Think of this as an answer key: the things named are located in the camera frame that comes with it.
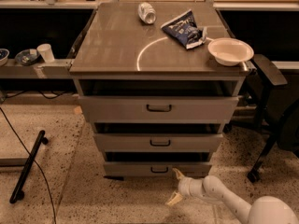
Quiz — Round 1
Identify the blue white bowl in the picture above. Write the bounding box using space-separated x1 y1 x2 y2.
0 49 9 66

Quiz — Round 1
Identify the black office chair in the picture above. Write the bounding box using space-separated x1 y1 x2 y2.
246 54 299 183

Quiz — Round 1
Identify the crushed silver can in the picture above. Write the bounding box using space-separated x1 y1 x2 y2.
137 2 156 24

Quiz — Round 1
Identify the grey drawer cabinet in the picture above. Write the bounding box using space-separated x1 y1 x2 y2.
69 1 251 181

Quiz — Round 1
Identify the grey middle drawer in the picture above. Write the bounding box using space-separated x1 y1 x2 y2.
94 133 222 152

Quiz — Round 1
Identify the blue chip bag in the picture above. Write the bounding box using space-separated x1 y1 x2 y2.
161 9 206 49

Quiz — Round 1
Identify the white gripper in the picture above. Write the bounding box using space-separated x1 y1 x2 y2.
165 168 206 206

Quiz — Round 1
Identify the black rolling bar stand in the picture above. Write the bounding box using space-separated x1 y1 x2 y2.
9 130 49 203

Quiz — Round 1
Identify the grey top drawer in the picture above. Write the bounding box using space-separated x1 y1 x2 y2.
78 96 238 124

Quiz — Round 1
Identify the grey bottom drawer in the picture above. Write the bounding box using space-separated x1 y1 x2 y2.
104 152 211 177

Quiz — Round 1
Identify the black floor cable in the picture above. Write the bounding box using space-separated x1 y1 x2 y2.
0 105 58 224

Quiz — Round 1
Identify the grey drawer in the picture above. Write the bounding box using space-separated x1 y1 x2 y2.
78 96 238 124
94 133 222 152
104 152 211 177

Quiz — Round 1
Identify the white paper cup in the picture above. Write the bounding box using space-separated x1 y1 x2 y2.
37 44 55 63

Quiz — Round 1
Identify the dark blue bowl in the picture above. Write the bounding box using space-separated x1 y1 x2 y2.
15 49 40 66

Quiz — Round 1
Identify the grey side shelf rail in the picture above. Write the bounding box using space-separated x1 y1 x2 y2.
0 59 73 79

